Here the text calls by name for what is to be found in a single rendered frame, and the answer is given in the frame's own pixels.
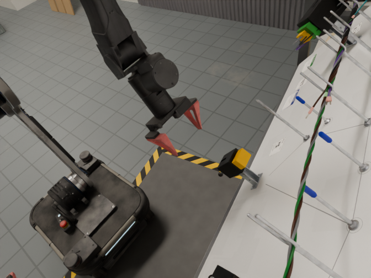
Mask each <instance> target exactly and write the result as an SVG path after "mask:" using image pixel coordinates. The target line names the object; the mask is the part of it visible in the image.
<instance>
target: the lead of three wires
mask: <svg viewBox="0 0 371 278"><path fill-rule="evenodd" d="M291 239H292V240H294V241H295V242H296V241H297V239H296V238H295V237H291ZM294 252H295V246H294V245H292V244H291V243H289V248H288V255H287V266H286V268H285V272H284V275H283V278H290V276H291V274H292V270H293V263H294Z"/></svg>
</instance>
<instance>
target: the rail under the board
mask: <svg viewBox="0 0 371 278"><path fill-rule="evenodd" d="M297 68H298V66H296V67H295V69H294V71H293V73H292V76H291V78H290V80H289V82H288V84H287V86H286V88H285V90H284V92H283V94H282V96H281V98H280V100H279V102H278V104H277V107H276V109H275V111H274V112H275V113H276V112H277V110H278V108H279V106H280V104H281V102H282V100H283V98H284V95H285V93H286V91H287V89H288V87H289V85H290V82H291V81H292V79H293V77H294V74H295V72H296V70H297ZM274 116H275V115H272V117H271V119H270V121H269V123H268V125H267V127H266V129H265V131H264V133H263V135H262V138H261V140H260V142H259V144H258V146H257V148H256V150H255V152H254V154H253V156H252V158H251V160H250V162H249V164H248V166H247V167H248V168H249V169H250V167H251V165H252V162H253V160H254V158H255V156H256V154H257V152H258V150H259V148H260V146H261V144H262V142H263V139H264V137H265V135H266V133H267V131H268V129H269V127H270V125H271V123H272V121H273V118H274ZM243 181H244V178H242V179H241V181H240V183H239V185H238V187H237V189H236V191H235V193H234V195H233V197H232V199H231V202H230V204H229V206H228V208H227V210H226V212H225V214H224V216H223V218H222V220H221V222H220V224H219V226H218V228H217V230H216V233H215V235H214V237H213V239H212V241H211V243H210V245H209V247H208V250H207V251H206V253H205V255H204V257H203V260H202V262H201V264H200V266H199V268H198V270H197V272H196V274H195V276H194V278H198V276H199V274H200V272H201V270H202V268H203V266H204V264H205V261H206V259H207V257H208V255H209V253H210V251H211V249H212V247H213V245H214V243H215V241H216V238H217V236H218V234H219V232H220V230H221V228H222V226H223V224H224V222H225V220H226V217H227V215H228V213H229V211H230V209H231V206H232V204H233V203H234V201H235V199H236V196H237V194H238V192H239V190H240V188H241V186H242V183H243Z"/></svg>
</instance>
